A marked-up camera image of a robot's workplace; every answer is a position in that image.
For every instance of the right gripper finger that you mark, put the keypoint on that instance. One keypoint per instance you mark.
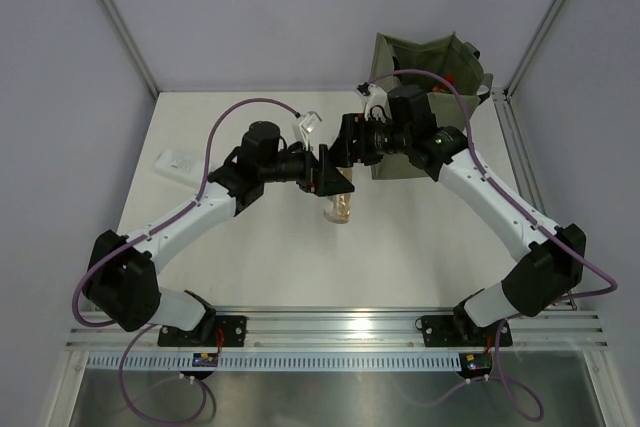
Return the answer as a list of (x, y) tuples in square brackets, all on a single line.
[(340, 152), (349, 127)]

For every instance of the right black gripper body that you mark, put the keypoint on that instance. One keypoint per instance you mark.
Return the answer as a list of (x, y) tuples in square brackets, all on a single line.
[(377, 140)]

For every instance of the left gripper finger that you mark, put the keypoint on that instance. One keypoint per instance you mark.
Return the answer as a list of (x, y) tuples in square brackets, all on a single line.
[(324, 158), (335, 181)]

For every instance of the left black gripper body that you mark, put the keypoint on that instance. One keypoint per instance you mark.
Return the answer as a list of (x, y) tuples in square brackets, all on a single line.
[(306, 176)]

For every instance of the green Fairy dish soap bottle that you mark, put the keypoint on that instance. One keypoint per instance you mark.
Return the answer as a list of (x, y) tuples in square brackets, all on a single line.
[(445, 87)]

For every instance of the white bottle black cap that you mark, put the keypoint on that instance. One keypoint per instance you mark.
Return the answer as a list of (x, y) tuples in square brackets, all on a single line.
[(181, 167)]

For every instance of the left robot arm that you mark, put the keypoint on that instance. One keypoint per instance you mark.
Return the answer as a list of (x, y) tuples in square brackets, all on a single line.
[(122, 277)]

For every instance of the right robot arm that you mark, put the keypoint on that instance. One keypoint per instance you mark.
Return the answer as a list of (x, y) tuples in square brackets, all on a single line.
[(546, 255)]

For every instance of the olive green canvas bag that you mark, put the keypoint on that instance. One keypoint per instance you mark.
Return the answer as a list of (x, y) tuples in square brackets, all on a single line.
[(443, 56)]

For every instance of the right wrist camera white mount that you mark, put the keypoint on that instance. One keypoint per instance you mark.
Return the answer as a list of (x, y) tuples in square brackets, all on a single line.
[(371, 96)]

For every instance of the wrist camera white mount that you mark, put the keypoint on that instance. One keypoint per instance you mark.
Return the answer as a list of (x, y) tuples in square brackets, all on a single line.
[(303, 126), (371, 96)]

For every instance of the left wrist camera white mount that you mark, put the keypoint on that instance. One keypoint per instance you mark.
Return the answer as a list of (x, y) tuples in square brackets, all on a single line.
[(303, 126)]

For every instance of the aluminium front rail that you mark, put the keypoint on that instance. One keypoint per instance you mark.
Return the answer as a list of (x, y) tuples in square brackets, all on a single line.
[(396, 329)]

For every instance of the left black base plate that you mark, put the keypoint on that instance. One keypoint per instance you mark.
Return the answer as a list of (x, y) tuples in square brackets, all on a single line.
[(220, 330)]

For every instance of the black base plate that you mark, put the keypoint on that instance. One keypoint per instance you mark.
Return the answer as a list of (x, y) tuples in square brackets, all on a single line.
[(220, 330), (439, 331)]

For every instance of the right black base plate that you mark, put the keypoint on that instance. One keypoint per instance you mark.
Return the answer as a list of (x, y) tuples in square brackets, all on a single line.
[(439, 331)]

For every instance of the right aluminium frame post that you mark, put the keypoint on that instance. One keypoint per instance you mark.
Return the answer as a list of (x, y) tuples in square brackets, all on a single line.
[(541, 33)]

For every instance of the aluminium frame post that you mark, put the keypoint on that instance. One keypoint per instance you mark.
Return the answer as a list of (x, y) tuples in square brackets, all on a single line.
[(541, 33), (118, 25)]

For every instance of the white slotted cable duct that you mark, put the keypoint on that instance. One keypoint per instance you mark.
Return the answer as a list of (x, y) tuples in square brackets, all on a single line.
[(279, 362)]

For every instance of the left aluminium frame post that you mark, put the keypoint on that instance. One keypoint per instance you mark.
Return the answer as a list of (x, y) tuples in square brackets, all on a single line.
[(118, 25)]

